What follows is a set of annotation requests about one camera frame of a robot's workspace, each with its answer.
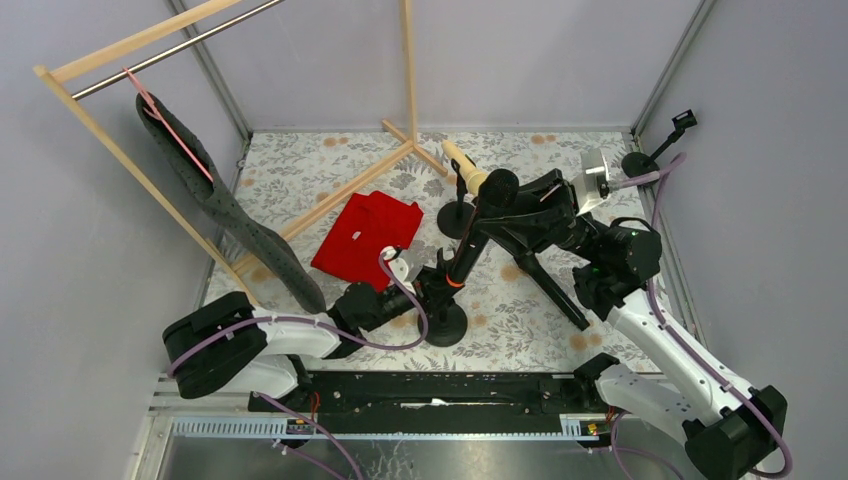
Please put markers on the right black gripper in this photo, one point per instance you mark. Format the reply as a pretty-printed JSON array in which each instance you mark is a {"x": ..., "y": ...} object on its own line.
[{"x": 553, "y": 201}]

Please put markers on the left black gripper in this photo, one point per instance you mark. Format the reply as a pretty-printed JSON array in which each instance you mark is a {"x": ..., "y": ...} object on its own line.
[{"x": 429, "y": 285}]

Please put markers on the black microphone orange tip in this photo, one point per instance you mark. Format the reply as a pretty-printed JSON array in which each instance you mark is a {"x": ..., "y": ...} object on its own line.
[{"x": 495, "y": 196}]

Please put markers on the beige microphone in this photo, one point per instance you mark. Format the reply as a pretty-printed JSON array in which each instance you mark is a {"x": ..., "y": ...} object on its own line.
[{"x": 472, "y": 175}]

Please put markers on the black mic stand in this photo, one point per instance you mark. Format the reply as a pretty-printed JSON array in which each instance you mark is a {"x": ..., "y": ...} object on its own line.
[
  {"x": 453, "y": 217},
  {"x": 447, "y": 321}
]

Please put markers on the black mic stand corner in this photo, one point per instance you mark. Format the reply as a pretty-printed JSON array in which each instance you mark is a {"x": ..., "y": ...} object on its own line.
[{"x": 636, "y": 164}]

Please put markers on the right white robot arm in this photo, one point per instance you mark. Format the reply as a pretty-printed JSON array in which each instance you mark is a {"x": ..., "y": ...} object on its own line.
[{"x": 726, "y": 425}]

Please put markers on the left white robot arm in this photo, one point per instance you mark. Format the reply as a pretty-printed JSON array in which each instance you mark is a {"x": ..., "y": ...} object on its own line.
[{"x": 224, "y": 344}]

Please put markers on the floral patterned mat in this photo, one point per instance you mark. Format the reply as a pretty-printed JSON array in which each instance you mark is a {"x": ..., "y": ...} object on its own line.
[{"x": 513, "y": 326}]

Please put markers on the red folded shirt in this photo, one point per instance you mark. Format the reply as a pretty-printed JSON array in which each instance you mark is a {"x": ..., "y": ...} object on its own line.
[{"x": 366, "y": 225}]

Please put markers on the dark grey hanging garment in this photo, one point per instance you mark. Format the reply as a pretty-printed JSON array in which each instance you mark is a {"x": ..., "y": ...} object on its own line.
[{"x": 218, "y": 203}]

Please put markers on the wooden clothes rack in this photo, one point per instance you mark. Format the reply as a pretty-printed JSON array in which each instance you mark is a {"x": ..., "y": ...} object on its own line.
[{"x": 264, "y": 74}]

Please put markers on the pink clothes hanger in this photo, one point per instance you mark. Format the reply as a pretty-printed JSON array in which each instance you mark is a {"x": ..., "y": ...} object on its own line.
[{"x": 156, "y": 113}]

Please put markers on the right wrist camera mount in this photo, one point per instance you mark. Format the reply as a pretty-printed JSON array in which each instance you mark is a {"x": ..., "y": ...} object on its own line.
[{"x": 591, "y": 185}]

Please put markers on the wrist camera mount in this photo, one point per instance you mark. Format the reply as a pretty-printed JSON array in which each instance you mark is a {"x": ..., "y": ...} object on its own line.
[
  {"x": 404, "y": 264},
  {"x": 591, "y": 185}
]

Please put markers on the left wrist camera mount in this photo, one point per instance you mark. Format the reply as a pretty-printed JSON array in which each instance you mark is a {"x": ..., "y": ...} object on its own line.
[{"x": 404, "y": 264}]

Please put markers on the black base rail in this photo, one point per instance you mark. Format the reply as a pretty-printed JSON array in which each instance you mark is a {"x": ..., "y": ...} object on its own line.
[{"x": 346, "y": 402}]

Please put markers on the metal clothes rail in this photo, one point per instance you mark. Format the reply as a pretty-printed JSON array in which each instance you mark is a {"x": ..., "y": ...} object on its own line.
[{"x": 174, "y": 50}]

